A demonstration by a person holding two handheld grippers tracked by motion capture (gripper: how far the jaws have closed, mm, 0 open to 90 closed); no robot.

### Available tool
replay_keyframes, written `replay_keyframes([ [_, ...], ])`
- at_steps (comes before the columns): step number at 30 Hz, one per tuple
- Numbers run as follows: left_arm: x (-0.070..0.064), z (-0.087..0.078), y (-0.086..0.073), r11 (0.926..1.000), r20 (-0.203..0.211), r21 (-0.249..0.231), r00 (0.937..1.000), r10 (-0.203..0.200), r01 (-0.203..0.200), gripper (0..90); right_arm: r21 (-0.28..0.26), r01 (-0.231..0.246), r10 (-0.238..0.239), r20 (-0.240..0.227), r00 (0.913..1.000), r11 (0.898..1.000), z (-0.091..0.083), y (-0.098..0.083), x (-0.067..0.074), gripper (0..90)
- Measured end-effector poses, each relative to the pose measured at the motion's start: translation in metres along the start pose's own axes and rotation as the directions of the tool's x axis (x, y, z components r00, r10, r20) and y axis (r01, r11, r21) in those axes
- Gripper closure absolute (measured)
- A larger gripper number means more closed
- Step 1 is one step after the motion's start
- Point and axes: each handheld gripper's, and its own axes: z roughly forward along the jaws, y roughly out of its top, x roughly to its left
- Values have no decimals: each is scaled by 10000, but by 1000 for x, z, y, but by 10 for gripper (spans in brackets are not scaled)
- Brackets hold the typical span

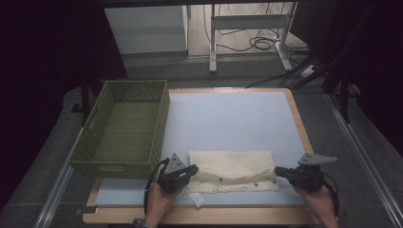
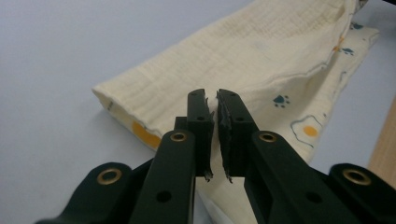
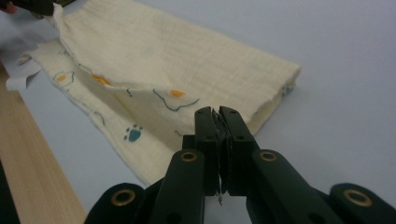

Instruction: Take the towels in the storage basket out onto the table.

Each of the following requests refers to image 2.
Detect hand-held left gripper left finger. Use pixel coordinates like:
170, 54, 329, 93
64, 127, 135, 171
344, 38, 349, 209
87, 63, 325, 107
174, 88, 216, 183

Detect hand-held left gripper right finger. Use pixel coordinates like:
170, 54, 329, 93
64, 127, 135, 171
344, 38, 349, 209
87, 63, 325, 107
216, 88, 260, 184

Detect cream cloth with paw print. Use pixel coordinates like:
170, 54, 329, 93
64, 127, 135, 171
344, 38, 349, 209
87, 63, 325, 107
92, 0, 381, 224

